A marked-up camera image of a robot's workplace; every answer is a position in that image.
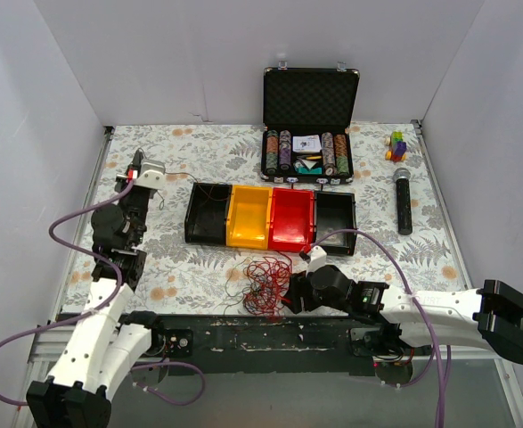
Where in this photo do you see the red wire tangle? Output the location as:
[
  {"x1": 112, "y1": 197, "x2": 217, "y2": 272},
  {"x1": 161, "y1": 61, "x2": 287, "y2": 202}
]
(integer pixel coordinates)
[{"x1": 241, "y1": 251, "x2": 294, "y2": 323}]

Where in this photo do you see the black bin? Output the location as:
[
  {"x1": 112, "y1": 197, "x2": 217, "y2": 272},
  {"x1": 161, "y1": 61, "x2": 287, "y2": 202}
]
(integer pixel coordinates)
[
  {"x1": 314, "y1": 191, "x2": 356, "y2": 256},
  {"x1": 184, "y1": 182, "x2": 233, "y2": 246}
]

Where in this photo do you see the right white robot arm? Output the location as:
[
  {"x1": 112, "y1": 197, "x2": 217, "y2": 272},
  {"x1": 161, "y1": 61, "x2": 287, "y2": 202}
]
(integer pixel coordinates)
[{"x1": 284, "y1": 265, "x2": 523, "y2": 365}]

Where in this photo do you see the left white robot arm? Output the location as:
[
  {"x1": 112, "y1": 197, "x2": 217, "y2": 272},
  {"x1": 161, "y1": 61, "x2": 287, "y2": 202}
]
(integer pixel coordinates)
[{"x1": 26, "y1": 150, "x2": 166, "y2": 427}]

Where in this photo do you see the red bin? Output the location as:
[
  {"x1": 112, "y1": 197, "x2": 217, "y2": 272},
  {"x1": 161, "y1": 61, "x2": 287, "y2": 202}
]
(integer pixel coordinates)
[{"x1": 268, "y1": 188, "x2": 315, "y2": 252}]

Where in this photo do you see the floral table mat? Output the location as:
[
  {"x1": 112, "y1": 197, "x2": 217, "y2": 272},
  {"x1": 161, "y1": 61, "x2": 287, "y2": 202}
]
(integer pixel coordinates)
[{"x1": 94, "y1": 122, "x2": 469, "y2": 315}]

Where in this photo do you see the yellow bin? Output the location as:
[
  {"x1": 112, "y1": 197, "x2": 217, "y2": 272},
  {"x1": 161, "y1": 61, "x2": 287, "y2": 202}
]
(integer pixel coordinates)
[{"x1": 226, "y1": 185, "x2": 273, "y2": 250}]

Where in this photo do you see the black microphone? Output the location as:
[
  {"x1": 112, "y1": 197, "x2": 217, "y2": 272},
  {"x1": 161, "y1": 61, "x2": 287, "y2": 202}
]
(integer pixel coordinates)
[{"x1": 393, "y1": 168, "x2": 413, "y2": 235}]

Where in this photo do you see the playing card deck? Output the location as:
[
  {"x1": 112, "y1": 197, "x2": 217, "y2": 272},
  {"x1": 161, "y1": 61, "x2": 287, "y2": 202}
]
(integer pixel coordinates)
[{"x1": 292, "y1": 135, "x2": 322, "y2": 153}]

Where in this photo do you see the colourful toy block car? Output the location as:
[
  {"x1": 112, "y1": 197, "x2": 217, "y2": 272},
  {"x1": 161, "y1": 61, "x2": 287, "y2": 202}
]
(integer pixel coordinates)
[{"x1": 385, "y1": 131, "x2": 407, "y2": 163}]

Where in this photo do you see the black poker chip case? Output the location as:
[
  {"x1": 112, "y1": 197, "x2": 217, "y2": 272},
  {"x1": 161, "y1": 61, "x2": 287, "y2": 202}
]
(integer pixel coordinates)
[{"x1": 260, "y1": 63, "x2": 360, "y2": 185}]

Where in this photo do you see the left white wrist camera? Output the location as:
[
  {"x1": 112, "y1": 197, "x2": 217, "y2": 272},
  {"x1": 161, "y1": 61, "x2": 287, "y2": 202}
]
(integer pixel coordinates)
[{"x1": 115, "y1": 159, "x2": 166, "y2": 193}]

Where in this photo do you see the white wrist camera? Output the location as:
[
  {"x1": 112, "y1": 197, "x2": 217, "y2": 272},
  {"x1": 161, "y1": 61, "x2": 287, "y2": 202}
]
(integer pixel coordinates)
[
  {"x1": 115, "y1": 159, "x2": 166, "y2": 193},
  {"x1": 299, "y1": 245, "x2": 327, "y2": 274}
]

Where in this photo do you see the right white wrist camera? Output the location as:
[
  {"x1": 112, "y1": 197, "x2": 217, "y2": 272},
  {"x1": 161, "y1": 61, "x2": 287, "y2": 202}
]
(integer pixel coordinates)
[{"x1": 299, "y1": 245, "x2": 327, "y2": 274}]

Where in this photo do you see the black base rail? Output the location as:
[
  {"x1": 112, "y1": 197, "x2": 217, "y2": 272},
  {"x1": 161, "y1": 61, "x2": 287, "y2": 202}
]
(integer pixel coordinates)
[{"x1": 95, "y1": 311, "x2": 431, "y2": 376}]

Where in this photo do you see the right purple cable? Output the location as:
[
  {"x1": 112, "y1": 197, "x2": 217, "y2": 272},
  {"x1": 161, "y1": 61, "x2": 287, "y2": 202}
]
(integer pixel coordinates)
[{"x1": 300, "y1": 228, "x2": 453, "y2": 428}]

